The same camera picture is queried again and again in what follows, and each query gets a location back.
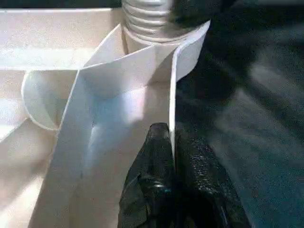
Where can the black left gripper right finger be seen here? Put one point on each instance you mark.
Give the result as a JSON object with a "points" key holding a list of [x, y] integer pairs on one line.
{"points": [[204, 185]]}

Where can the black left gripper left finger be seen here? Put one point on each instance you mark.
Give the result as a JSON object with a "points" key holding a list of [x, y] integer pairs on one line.
{"points": [[152, 178]]}

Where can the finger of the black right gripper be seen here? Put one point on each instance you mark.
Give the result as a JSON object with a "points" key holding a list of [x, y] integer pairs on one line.
{"points": [[192, 12]]}

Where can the white plastic table leg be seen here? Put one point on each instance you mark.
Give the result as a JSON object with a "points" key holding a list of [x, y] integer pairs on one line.
{"points": [[145, 19]]}

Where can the white plastic table top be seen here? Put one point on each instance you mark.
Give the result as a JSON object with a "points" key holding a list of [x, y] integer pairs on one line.
{"points": [[83, 95]]}

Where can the black work mat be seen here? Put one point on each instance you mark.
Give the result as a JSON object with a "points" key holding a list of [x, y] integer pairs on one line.
{"points": [[249, 107]]}

